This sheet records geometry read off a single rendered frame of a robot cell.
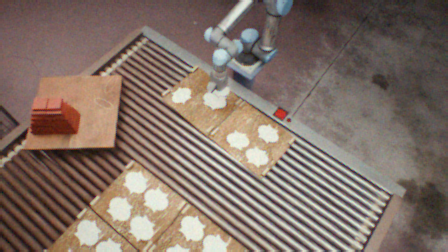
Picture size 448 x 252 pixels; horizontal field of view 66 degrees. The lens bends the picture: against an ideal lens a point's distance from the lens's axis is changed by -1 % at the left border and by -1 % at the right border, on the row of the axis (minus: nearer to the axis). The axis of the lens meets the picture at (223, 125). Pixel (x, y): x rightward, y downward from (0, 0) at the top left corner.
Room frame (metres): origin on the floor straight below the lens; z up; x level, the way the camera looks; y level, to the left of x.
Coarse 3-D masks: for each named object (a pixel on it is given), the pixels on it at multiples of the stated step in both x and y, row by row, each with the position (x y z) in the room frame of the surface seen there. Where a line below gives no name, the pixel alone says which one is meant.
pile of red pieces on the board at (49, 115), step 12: (36, 108) 0.87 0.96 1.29; (48, 108) 0.87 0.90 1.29; (60, 108) 0.88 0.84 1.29; (72, 108) 0.96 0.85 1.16; (36, 120) 0.85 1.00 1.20; (48, 120) 0.86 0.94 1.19; (60, 120) 0.87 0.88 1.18; (72, 120) 0.90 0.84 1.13; (36, 132) 0.84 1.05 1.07; (48, 132) 0.85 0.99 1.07; (60, 132) 0.85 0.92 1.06; (72, 132) 0.86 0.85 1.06
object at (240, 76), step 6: (228, 66) 1.56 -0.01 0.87; (234, 66) 1.57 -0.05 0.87; (258, 66) 1.58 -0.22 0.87; (234, 72) 1.61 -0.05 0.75; (240, 72) 1.52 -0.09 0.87; (246, 72) 1.52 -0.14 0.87; (258, 72) 1.54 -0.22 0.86; (234, 78) 1.60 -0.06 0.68; (240, 78) 1.56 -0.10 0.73; (246, 78) 1.48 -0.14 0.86; (252, 78) 1.47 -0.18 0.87; (246, 84) 1.56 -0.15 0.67; (252, 84) 1.60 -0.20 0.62
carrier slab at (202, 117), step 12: (204, 72) 1.44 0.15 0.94; (180, 84) 1.33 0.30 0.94; (192, 84) 1.34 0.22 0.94; (204, 84) 1.34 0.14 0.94; (168, 96) 1.23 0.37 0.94; (192, 96) 1.24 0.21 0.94; (228, 96) 1.26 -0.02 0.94; (180, 108) 1.14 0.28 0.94; (192, 108) 1.15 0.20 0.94; (204, 108) 1.16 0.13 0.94; (228, 108) 1.17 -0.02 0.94; (192, 120) 1.06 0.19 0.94; (204, 120) 1.07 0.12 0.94; (216, 120) 1.08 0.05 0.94; (204, 132) 0.99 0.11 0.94
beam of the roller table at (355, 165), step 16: (144, 32) 1.78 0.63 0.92; (176, 48) 1.65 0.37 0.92; (192, 64) 1.52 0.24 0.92; (208, 64) 1.53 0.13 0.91; (240, 96) 1.28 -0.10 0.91; (256, 96) 1.29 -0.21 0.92; (272, 112) 1.18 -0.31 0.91; (288, 128) 1.07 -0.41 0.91; (304, 128) 1.08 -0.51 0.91; (320, 144) 0.97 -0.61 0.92; (336, 160) 0.88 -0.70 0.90; (352, 160) 0.88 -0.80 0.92; (368, 176) 0.78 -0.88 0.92; (384, 176) 0.79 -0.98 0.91; (400, 192) 0.69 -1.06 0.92
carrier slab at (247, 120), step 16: (240, 112) 1.15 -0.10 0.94; (256, 112) 1.16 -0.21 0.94; (224, 128) 1.02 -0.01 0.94; (240, 128) 1.03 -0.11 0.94; (256, 128) 1.04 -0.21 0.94; (224, 144) 0.91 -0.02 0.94; (256, 144) 0.93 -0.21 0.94; (272, 144) 0.94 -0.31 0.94; (240, 160) 0.82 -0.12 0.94; (272, 160) 0.83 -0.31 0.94
